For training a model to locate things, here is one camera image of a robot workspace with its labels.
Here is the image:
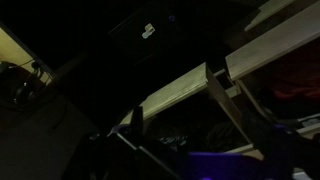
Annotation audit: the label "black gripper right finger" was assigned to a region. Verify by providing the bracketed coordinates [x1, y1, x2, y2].
[244, 111, 320, 180]

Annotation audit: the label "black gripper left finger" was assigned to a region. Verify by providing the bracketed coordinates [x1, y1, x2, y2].
[86, 106, 188, 180]

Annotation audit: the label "black cloth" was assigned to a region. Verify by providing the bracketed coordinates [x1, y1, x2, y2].
[205, 121, 249, 152]

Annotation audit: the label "red cloth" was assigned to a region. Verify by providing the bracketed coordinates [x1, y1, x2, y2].
[272, 75, 320, 102]

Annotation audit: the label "black box with sticker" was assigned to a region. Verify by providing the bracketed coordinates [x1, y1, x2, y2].
[108, 3, 201, 66]

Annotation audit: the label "black headphones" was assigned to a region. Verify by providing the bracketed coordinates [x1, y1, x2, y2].
[5, 59, 46, 105]

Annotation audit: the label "wooden desk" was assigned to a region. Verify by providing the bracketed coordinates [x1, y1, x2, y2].
[0, 26, 57, 86]

